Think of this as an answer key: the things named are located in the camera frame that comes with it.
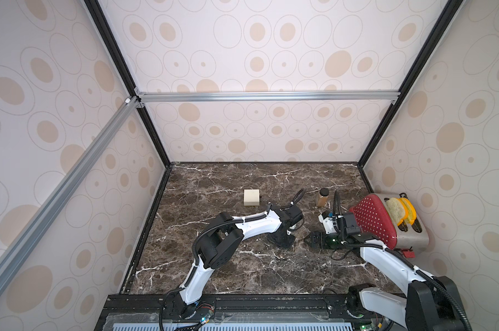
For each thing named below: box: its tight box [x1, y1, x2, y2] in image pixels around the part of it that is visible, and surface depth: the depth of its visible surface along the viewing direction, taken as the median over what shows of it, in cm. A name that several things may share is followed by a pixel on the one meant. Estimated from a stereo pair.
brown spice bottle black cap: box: [316, 187, 330, 208], surface depth 97 cm
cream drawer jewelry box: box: [243, 188, 260, 206], surface depth 105 cm
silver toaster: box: [372, 192, 430, 251], surface depth 77 cm
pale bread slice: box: [385, 197, 409, 227], surface depth 79 cm
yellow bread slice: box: [396, 197, 417, 227], surface depth 78 cm
